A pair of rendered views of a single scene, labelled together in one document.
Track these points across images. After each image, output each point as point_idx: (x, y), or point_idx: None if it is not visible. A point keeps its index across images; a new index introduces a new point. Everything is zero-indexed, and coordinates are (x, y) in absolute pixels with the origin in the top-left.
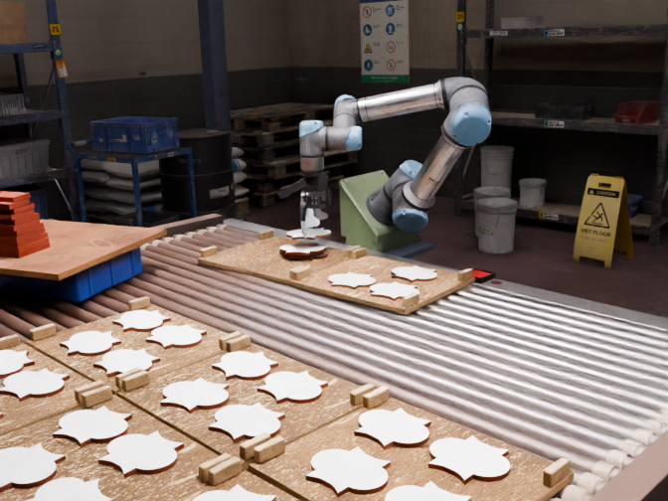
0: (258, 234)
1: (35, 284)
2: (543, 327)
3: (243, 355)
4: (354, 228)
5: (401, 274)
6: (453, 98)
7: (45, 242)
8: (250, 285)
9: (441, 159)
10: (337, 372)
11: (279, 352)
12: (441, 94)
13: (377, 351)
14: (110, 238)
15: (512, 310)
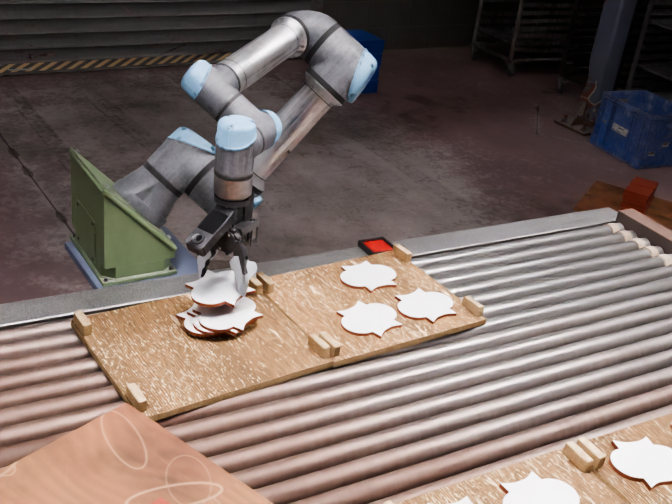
0: (85, 327)
1: None
2: (542, 271)
3: (623, 457)
4: (132, 250)
5: (372, 284)
6: (332, 45)
7: None
8: (306, 400)
9: (312, 124)
10: (632, 409)
11: (563, 434)
12: (306, 40)
13: (575, 371)
14: (135, 479)
15: (493, 268)
